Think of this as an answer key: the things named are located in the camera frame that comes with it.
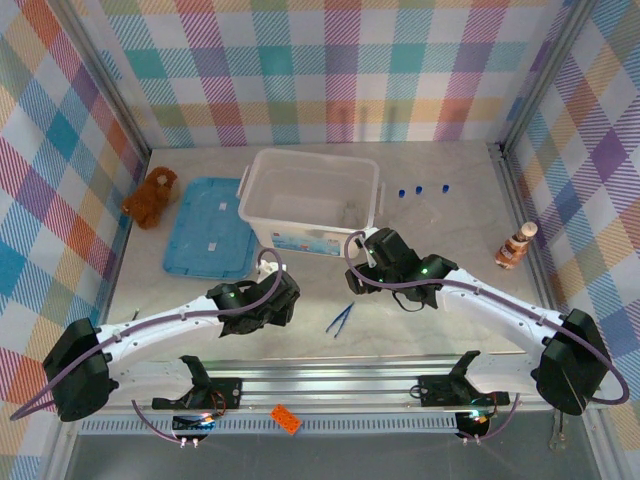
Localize blue plastic tweezers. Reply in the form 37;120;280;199
326;301;356;337

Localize blue plastic box lid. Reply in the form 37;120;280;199
163;177;257;280

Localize translucent white storage box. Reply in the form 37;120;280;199
237;148;385;257

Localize clear plastic tube rack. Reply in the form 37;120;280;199
394;197;442;232

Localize brown sauce bottle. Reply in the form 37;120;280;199
494;222;539;270

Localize orange toy brick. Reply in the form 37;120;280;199
269;403;305;435

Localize black controller board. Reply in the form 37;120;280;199
172;412;219;441
455;409;494;437

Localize brown plush toy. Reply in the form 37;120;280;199
123;167;181;230

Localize hanging metal tool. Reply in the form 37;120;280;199
548;414;569;451

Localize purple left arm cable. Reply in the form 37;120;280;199
9;248;289;421

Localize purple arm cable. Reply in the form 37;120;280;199
343;229;630;406
9;248;289;421

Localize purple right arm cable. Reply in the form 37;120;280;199
343;229;630;406

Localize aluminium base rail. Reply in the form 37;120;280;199
54;357;601;416

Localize slotted grey cable duct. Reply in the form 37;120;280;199
79;417;461;436

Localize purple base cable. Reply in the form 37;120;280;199
477;394;522;442
128;397;184;444

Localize aluminium frame post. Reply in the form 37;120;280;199
49;0;151;161
497;0;599;151

